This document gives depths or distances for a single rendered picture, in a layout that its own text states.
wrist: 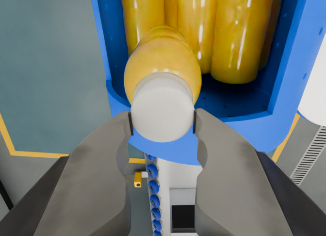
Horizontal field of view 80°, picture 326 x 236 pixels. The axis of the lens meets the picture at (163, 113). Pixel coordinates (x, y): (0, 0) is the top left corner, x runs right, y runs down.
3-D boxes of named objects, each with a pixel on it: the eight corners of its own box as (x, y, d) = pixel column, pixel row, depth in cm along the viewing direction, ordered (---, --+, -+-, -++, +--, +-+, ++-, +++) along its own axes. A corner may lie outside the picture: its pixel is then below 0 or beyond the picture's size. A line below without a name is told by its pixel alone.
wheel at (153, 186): (155, 197, 64) (160, 194, 65) (154, 188, 62) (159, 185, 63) (147, 188, 67) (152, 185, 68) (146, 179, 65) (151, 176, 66)
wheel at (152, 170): (154, 182, 60) (159, 178, 61) (153, 172, 58) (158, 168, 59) (145, 173, 63) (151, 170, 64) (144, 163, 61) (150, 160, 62)
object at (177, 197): (169, 193, 72) (170, 237, 59) (169, 185, 70) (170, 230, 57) (196, 192, 72) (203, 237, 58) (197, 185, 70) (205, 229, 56)
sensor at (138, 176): (136, 177, 72) (134, 188, 68) (135, 171, 70) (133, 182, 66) (157, 176, 72) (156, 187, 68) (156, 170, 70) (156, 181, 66)
